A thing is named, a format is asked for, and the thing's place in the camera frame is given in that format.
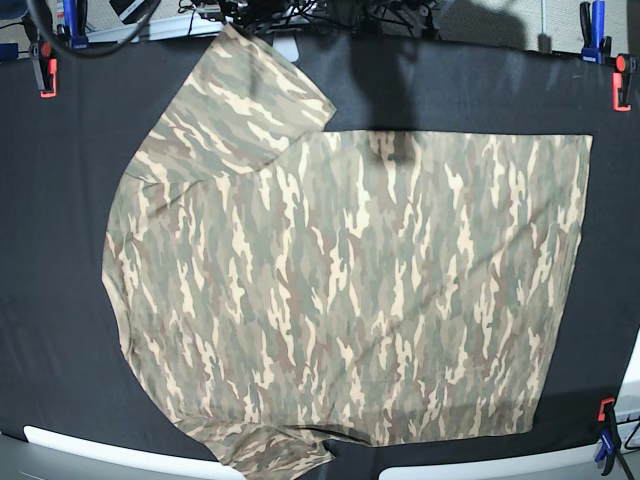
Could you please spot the blue bar clamp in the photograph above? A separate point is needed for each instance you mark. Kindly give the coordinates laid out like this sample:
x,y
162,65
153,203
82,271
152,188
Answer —
x,y
596,45
72,16

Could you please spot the camouflage t-shirt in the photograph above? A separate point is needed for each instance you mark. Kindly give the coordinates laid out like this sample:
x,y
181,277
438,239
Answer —
x,y
277,285

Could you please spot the orange black clamp far right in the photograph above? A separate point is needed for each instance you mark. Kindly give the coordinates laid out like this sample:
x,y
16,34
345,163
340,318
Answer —
x,y
625,68

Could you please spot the orange black clamp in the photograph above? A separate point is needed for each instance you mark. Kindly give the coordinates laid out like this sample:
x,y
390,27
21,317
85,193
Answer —
x,y
45,68
625,68

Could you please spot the black table cloth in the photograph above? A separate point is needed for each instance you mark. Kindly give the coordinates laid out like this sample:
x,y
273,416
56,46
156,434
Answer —
x,y
62,158

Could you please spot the blue bar clamp far left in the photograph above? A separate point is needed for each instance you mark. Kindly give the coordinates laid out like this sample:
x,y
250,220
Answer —
x,y
72,16

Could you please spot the orange black clamp far left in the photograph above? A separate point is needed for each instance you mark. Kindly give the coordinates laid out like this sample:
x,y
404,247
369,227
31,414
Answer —
x,y
45,68

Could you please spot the blue bar clamp far right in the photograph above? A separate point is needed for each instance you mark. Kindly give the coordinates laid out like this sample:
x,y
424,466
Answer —
x,y
596,45

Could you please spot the blue orange clamp near right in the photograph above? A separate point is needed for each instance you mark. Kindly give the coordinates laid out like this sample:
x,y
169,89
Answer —
x,y
609,437

